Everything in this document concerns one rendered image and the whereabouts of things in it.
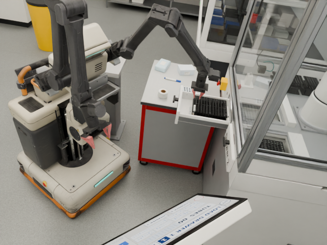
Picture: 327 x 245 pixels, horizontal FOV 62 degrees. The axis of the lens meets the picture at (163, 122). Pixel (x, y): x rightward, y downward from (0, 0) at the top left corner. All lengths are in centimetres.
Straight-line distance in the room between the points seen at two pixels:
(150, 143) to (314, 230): 127
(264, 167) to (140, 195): 124
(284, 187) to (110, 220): 130
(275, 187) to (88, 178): 127
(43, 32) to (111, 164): 239
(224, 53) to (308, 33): 155
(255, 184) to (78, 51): 104
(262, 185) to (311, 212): 36
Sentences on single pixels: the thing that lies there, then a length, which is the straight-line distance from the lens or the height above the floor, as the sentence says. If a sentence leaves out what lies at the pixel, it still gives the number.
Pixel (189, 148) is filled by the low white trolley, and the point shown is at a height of 35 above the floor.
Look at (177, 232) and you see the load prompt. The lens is 92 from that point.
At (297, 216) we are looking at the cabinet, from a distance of 177.
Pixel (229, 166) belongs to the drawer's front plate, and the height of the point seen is 87.
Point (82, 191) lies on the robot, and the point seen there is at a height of 27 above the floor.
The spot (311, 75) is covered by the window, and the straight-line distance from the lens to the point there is 112.
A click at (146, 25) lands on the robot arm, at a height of 145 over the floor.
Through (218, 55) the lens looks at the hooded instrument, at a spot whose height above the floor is 86.
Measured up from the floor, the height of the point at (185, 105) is 84.
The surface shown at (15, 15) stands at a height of 18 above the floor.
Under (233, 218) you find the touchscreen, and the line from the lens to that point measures 97.
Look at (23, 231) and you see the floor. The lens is 231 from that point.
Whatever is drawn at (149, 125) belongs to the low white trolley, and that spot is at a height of 53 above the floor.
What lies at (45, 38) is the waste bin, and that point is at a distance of 410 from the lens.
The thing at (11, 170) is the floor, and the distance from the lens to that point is 266.
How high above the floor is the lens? 197
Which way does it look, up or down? 42 degrees down
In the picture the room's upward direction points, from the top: 9 degrees clockwise
